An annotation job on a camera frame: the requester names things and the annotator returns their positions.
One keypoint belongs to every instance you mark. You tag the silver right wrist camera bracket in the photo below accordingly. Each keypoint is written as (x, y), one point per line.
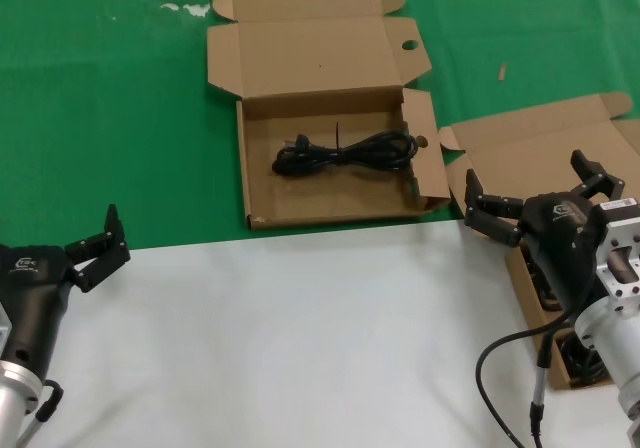
(620, 238)

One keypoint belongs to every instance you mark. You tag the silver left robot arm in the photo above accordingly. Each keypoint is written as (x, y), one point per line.
(15, 398)

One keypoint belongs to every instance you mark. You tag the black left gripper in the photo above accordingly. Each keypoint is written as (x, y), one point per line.
(32, 293)

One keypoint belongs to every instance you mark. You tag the open cardboard box with holes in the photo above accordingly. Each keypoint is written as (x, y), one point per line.
(325, 198)

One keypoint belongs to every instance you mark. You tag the small wooden stick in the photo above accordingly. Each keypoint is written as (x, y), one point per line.
(502, 72)

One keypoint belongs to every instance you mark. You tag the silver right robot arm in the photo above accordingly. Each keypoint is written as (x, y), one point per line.
(610, 353)

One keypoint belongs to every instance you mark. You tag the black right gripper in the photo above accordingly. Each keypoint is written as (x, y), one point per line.
(560, 240)

